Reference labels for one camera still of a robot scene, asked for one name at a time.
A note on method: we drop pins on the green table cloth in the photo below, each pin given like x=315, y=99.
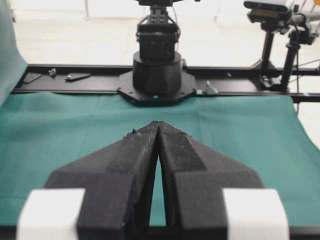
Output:
x=40, y=132

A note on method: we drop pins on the black flat bracket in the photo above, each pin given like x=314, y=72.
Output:
x=76, y=76

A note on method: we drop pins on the black camera stand pole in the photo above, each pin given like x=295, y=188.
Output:
x=301, y=35

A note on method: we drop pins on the black aluminium frame rail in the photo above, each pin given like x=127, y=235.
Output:
x=197, y=82

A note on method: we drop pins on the grey depth camera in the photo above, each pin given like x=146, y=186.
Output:
x=274, y=16

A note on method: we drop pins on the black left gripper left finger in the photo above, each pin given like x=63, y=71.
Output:
x=118, y=181

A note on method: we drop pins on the green backdrop curtain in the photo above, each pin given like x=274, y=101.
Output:
x=12, y=64

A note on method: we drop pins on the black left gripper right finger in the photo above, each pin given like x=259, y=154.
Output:
x=194, y=176

